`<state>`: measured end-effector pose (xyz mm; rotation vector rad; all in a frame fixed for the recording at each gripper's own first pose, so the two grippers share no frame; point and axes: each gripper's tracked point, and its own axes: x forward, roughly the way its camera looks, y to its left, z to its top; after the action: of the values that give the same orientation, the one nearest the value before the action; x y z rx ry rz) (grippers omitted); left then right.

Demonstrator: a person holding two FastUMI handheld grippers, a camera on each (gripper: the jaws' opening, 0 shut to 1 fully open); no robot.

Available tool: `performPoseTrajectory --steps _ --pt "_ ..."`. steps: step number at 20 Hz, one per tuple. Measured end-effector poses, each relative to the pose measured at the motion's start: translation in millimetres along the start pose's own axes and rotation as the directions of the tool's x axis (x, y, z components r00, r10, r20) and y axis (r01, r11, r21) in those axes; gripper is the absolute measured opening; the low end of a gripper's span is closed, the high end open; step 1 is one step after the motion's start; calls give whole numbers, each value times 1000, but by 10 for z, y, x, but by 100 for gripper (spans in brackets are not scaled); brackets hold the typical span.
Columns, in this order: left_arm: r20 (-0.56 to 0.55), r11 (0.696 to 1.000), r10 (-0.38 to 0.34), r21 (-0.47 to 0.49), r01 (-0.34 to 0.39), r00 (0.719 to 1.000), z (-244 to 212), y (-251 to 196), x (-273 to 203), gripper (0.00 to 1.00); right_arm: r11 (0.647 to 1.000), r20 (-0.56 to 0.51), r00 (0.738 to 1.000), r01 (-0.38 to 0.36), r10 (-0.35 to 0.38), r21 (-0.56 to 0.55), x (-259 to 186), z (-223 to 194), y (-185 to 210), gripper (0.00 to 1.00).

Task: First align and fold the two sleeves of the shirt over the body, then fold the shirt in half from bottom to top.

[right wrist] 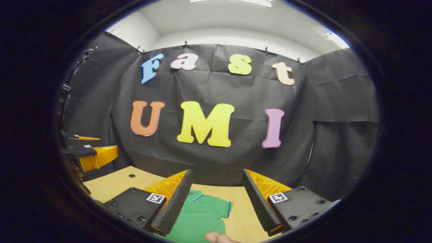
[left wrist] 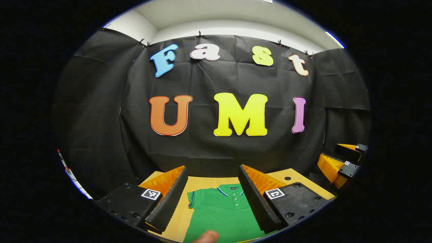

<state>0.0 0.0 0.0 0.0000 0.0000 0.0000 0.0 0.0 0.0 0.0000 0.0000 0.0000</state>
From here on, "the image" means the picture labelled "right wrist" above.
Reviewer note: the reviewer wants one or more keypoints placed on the green T-shirt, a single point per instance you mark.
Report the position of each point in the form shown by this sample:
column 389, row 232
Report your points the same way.
column 202, row 219

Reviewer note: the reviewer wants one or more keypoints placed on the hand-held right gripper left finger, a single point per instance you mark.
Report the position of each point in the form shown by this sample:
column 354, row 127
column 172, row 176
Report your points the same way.
column 175, row 206

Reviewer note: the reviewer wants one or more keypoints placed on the black metal stand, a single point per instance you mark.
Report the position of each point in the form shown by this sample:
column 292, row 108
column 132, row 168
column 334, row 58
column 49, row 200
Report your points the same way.
column 85, row 52

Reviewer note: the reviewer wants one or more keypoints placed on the black backdrop cloth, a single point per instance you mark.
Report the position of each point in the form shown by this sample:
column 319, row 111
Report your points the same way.
column 236, row 162

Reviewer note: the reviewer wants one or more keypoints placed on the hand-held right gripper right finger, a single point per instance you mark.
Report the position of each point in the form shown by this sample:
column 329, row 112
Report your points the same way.
column 258, row 202

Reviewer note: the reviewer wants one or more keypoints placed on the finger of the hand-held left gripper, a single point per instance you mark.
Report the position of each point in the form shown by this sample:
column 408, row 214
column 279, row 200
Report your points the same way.
column 77, row 141
column 79, row 151

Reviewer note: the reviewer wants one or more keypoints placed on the white ceiling light panel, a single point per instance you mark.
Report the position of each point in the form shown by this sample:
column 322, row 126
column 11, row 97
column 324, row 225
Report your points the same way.
column 236, row 1

